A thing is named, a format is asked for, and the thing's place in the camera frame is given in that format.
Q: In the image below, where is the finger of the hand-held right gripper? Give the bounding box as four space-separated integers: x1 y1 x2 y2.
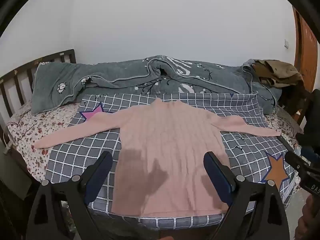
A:
284 151 310 175

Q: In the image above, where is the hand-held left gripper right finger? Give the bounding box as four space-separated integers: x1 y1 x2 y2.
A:
203 151 290 240

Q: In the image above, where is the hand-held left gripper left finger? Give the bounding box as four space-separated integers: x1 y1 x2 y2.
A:
26 151 113 240

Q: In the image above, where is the pink knit sweater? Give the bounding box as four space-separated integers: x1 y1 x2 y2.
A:
34 98 282 217

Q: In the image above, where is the person's right hand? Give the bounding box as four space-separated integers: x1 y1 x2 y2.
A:
295 194 320 240

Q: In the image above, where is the grey checked blanket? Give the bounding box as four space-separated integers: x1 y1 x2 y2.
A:
46 92 297 230

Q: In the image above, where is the dark wooden chair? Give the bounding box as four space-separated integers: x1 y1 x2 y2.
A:
277 84 309 127

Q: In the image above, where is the brown jacket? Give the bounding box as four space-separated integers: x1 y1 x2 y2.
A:
252 59 304 88

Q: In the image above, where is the floral bed sheet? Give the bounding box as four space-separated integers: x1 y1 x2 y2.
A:
7 97 303 205

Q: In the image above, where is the orange wooden door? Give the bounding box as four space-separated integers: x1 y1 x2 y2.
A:
292 5 319 93

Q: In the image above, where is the olive bedside box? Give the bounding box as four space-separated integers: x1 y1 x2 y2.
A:
0 151 33 201

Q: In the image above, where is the grey-green printed quilt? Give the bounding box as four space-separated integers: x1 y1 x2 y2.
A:
31 54 283 117

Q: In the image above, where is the dark wooden headboard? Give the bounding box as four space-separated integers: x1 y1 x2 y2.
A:
0 49 77 120

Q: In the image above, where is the white cable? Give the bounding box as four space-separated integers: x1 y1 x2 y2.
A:
2 126 13 154

